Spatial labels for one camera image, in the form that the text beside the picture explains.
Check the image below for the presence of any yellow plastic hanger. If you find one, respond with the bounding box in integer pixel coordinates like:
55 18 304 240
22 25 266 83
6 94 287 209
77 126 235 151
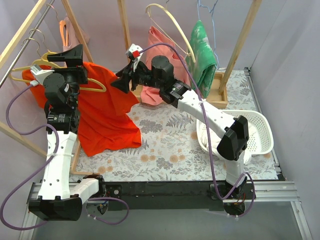
11 37 107 93

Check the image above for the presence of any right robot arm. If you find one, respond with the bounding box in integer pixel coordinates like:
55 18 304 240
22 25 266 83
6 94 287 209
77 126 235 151
111 55 252 200

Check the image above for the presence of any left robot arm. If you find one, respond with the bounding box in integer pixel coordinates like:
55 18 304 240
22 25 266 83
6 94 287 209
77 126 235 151
28 44 107 221

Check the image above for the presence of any yellow hanger under pink garment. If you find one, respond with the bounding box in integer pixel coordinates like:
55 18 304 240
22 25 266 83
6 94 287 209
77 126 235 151
29 28 61 68

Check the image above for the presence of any orange hanger in pink garment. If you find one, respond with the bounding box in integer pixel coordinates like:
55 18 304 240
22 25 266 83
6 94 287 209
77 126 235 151
59 20 69 47

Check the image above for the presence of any cream wooden hanger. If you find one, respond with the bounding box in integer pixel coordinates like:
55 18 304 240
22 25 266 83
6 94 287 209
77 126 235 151
145 3 196 63

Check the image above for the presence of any salmon pink pleated garment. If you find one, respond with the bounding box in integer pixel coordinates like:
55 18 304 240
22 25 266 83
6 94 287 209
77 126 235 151
139 25 198 106

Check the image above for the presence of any dusty pink hanging garment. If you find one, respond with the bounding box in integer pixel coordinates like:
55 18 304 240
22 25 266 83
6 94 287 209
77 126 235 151
62 16 80 51

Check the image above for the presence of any green white hanging cloth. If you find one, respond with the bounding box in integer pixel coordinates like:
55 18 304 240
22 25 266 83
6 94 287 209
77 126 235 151
185 20 217 98

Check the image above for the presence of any wooden side clothes rack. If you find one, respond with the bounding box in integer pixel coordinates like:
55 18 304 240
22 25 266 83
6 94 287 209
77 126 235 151
0 0 121 176

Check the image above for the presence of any wooden rack with tray base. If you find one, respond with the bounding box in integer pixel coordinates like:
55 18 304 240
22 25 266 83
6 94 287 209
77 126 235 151
111 0 261 109

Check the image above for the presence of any metal hanging rod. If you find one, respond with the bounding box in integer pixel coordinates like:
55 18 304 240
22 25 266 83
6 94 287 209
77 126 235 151
0 0 55 88

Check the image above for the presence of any white cloth in basket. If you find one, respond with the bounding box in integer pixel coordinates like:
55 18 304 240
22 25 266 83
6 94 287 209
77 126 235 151
197 116 252 165

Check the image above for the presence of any black base bar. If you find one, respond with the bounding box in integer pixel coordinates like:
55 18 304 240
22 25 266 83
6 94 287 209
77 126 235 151
77 180 248 212

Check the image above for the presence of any white plastic laundry basket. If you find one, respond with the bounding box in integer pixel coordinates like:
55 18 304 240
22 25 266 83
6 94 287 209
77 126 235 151
196 109 274 156

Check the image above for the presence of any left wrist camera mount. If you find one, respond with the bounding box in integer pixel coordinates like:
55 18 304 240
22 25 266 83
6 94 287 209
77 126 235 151
30 64 55 85

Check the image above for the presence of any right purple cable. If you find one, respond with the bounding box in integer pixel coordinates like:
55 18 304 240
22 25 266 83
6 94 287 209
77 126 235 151
139 42 257 219

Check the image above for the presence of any blue wire hanger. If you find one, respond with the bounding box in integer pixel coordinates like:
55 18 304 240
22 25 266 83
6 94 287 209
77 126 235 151
197 0 220 70

